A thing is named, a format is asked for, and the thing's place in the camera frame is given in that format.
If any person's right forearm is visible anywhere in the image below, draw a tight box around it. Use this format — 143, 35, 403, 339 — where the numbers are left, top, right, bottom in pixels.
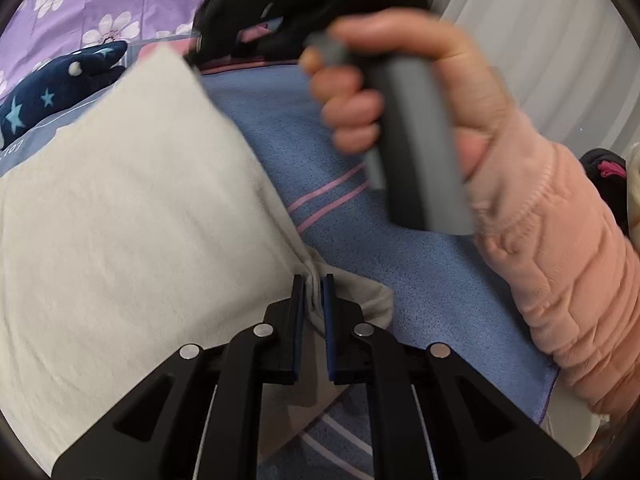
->
467, 110, 640, 417

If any blue plaid bed sheet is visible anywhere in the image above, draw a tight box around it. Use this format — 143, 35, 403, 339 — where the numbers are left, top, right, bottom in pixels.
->
0, 55, 561, 480

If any purple floral quilt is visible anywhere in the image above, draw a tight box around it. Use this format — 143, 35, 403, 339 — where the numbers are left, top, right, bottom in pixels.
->
0, 0, 241, 106

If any white curtain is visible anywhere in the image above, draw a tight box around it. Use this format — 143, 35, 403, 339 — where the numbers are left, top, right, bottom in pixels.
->
425, 0, 640, 161

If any beige long-sleeve shirt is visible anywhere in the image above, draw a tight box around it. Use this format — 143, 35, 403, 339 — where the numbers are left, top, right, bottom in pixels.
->
0, 50, 396, 466

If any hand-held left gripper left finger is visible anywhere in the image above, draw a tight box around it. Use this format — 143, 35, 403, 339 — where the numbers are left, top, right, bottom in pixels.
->
52, 274, 307, 480

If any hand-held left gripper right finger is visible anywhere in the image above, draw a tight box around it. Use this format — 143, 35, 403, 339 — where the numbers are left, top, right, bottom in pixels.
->
322, 274, 583, 480

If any black and pink object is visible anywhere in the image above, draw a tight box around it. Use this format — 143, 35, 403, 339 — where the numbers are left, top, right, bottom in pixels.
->
579, 147, 630, 237

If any navy star-print cloth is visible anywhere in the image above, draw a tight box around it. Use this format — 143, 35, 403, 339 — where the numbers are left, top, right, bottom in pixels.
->
0, 40, 128, 148

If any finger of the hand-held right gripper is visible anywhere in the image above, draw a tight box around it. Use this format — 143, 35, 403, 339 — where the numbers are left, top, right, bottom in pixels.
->
192, 0, 271, 67

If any folded pink garment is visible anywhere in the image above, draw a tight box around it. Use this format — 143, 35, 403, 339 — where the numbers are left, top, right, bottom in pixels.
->
141, 16, 301, 70

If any person's right hand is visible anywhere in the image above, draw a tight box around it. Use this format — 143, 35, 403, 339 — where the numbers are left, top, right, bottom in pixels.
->
300, 10, 521, 182

